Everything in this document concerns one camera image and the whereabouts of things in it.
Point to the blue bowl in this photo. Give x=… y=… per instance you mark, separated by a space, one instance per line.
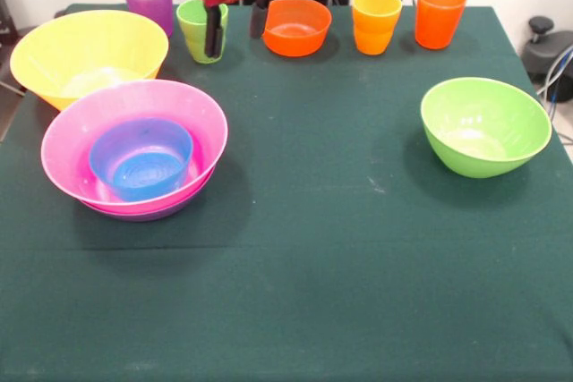
x=143 y=176

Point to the large pink bowl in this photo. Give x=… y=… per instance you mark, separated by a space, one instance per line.
x=71 y=131

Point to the green bowl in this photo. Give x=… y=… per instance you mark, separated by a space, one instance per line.
x=483 y=113

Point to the green cup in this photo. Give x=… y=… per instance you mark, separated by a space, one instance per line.
x=192 y=37

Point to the orange bowl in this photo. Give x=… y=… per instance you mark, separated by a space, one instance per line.
x=295 y=42

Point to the purple cup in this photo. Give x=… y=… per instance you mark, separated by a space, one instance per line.
x=147 y=2

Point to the yellow-orange cup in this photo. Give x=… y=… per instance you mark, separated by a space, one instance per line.
x=373 y=33

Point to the large yellow bowl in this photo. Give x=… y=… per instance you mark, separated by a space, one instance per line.
x=45 y=55

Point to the orange cup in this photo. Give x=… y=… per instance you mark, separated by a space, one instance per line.
x=438 y=19

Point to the purple bowl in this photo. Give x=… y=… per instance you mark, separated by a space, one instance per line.
x=147 y=217

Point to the dark grey equipment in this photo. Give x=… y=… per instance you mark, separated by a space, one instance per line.
x=5 y=24

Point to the dark green tablecloth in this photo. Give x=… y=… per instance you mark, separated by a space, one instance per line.
x=313 y=265

